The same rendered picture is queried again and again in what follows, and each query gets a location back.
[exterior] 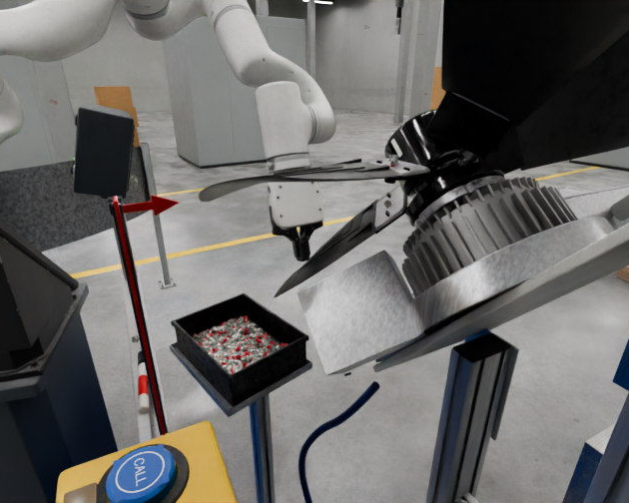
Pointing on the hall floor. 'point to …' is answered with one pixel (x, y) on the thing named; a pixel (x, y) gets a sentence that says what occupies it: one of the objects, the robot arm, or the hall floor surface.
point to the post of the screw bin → (263, 449)
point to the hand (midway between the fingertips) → (302, 251)
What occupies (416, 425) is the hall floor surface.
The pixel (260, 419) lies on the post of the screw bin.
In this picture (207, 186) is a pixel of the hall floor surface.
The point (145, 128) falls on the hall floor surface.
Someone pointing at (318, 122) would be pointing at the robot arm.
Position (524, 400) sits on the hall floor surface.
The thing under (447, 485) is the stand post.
